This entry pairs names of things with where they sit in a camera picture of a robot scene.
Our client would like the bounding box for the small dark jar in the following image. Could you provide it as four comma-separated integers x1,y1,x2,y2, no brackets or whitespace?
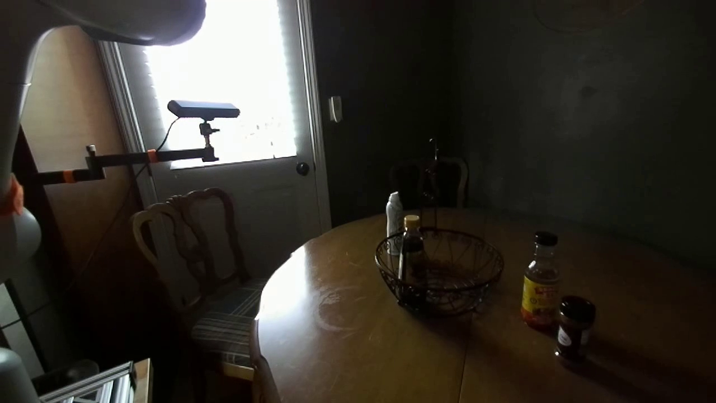
553,294,598,368

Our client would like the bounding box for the carved wooden chair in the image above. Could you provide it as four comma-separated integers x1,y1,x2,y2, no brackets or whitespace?
129,196,264,379
166,186,250,289
388,154,473,215

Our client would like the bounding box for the white door with window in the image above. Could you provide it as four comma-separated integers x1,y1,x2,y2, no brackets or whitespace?
99,0,336,277

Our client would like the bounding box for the wooden robot cart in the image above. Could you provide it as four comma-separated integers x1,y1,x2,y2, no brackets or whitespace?
39,356,156,403

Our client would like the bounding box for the black stereo camera bar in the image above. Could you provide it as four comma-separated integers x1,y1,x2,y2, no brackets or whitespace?
166,98,242,121

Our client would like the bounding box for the white light switch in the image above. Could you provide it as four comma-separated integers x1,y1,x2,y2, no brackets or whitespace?
326,95,347,126

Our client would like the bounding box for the wire basket with hook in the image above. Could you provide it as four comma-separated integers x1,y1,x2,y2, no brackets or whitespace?
372,135,505,321

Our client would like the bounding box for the tan wooden board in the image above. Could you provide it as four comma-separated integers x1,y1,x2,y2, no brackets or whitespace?
21,25,153,272

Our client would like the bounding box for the white spray bottle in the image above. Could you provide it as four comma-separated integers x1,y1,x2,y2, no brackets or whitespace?
383,190,404,261

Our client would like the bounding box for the amber syrup bottle black cap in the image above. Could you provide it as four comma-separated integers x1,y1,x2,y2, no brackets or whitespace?
519,231,562,334

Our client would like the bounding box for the dark sauce bottle yellow cap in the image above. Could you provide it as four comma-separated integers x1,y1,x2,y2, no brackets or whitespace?
398,214,429,302

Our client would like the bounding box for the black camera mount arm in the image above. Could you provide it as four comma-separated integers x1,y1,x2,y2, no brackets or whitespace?
36,118,223,186

